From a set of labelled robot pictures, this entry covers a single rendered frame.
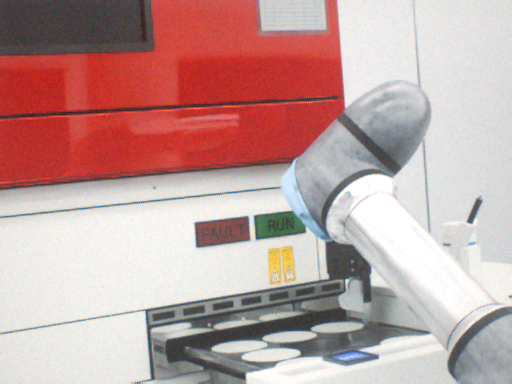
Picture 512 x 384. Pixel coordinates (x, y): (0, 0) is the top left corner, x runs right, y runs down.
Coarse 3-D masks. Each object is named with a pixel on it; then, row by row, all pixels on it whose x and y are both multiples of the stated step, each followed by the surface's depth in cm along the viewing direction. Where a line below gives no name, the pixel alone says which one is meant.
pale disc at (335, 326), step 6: (324, 324) 201; (330, 324) 200; (336, 324) 200; (342, 324) 199; (348, 324) 199; (354, 324) 198; (360, 324) 198; (312, 330) 196; (318, 330) 195; (324, 330) 195; (330, 330) 194; (336, 330) 194; (342, 330) 193; (348, 330) 193
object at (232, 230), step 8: (200, 224) 193; (208, 224) 194; (216, 224) 195; (224, 224) 196; (232, 224) 197; (240, 224) 198; (200, 232) 193; (208, 232) 194; (216, 232) 195; (224, 232) 196; (232, 232) 197; (240, 232) 198; (200, 240) 193; (208, 240) 194; (216, 240) 195; (224, 240) 196; (232, 240) 197
